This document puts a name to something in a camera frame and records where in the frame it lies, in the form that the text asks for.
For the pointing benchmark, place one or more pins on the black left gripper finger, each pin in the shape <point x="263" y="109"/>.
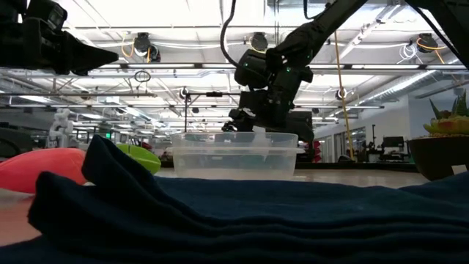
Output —
<point x="88" y="58"/>

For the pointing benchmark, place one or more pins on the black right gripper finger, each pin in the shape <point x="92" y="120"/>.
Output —
<point x="240" y="122"/>

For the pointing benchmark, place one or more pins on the lime green toy produce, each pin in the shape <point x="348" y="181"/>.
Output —
<point x="144" y="157"/>

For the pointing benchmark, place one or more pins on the orange-red toy produce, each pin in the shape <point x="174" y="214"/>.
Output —
<point x="33" y="170"/>

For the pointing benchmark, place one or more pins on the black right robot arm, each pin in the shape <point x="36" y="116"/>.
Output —
<point x="322" y="25"/>

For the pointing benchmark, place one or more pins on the clear plastic tupperware container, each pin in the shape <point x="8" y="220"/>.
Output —
<point x="205" y="161"/>

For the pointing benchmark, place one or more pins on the black background monitor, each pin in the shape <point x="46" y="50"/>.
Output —
<point x="302" y="128"/>

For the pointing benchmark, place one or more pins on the black background stand pole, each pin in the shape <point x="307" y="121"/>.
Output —
<point x="185" y="113"/>

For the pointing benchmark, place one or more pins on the small round ceiling fixture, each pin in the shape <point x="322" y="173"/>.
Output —
<point x="341" y="94"/>

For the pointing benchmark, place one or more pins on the red background object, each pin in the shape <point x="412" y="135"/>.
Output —
<point x="317" y="152"/>

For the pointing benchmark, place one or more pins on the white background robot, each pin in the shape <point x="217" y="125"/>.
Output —
<point x="60" y="128"/>

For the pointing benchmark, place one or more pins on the dark blue folded cloth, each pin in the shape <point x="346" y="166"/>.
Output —
<point x="256" y="220"/>

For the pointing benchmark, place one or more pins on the small background desk monitor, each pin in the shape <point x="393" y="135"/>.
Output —
<point x="393" y="142"/>

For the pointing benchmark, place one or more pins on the potted succulent plant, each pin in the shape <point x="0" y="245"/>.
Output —
<point x="436" y="157"/>

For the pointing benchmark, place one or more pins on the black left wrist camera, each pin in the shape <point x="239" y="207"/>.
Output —
<point x="47" y="14"/>

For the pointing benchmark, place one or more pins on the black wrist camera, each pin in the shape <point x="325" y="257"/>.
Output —
<point x="47" y="14"/>
<point x="251" y="69"/>

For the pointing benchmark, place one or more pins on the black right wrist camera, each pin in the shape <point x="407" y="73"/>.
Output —
<point x="251" y="69"/>

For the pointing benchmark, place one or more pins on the black metal table frame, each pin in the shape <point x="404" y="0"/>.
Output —
<point x="366" y="166"/>

